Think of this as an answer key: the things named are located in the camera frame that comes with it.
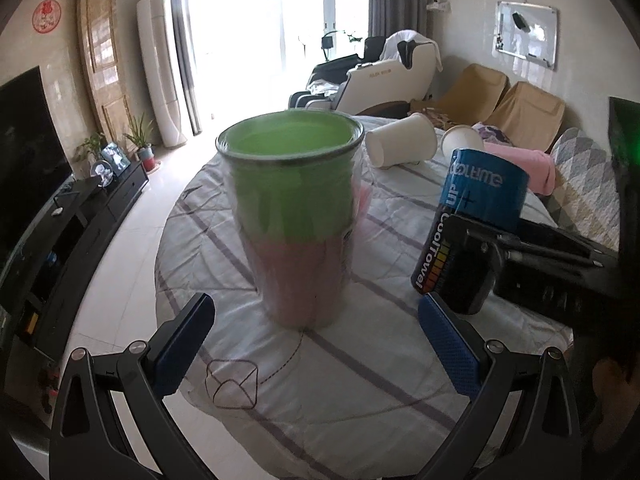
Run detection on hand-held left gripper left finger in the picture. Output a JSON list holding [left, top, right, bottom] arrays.
[[49, 292, 217, 480]]

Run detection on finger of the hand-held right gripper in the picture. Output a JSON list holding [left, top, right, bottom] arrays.
[[445, 215, 603, 314], [517, 219, 617, 257]]

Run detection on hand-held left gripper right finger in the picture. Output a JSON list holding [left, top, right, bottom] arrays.
[[417, 291, 583, 480]]

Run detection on blue and black can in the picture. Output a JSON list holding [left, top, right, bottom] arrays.
[[411, 148, 530, 316]]

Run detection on green and pink cups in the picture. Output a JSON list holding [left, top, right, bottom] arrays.
[[215, 109, 365, 331]]

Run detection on small white paper cup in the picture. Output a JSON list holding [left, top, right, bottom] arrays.
[[441, 125, 485, 158]]

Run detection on large white paper cup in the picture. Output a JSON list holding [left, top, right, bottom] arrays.
[[365, 112, 438, 168]]

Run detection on person's right hand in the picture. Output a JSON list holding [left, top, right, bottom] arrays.
[[592, 355, 638, 411]]

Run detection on grey diamond quilted cover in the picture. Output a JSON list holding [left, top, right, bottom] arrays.
[[542, 127, 621, 251]]

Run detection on pink blanket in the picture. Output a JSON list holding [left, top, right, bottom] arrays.
[[482, 141, 557, 196]]

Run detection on purple patterned cloth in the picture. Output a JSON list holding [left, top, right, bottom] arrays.
[[472, 122, 516, 147]]

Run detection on beige covered sofa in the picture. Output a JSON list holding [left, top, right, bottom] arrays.
[[434, 63, 566, 153]]

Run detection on black television cabinet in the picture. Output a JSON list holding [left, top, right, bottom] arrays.
[[0, 160, 150, 366]]

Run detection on white massage chair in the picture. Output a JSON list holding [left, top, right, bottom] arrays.
[[332, 30, 445, 116]]

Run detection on potted plant in red pot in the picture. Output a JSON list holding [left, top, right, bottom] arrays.
[[124, 112, 159, 173]]

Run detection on small green potted plant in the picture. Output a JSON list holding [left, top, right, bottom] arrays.
[[75, 132, 107, 166]]

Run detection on white towel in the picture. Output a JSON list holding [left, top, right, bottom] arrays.
[[382, 30, 445, 73]]

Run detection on black television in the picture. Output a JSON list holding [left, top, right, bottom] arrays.
[[0, 66, 75, 266]]

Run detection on white standing air conditioner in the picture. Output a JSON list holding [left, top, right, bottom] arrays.
[[137, 0, 189, 148]]

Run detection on grey striped curtain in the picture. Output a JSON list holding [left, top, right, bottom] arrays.
[[162, 0, 203, 136]]

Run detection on photo frame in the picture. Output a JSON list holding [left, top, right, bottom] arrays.
[[101, 143, 132, 177]]

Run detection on wall whiteboard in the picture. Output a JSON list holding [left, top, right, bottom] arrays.
[[496, 1, 557, 71]]

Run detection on red round wall decoration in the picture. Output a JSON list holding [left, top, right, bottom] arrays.
[[32, 1, 62, 33]]

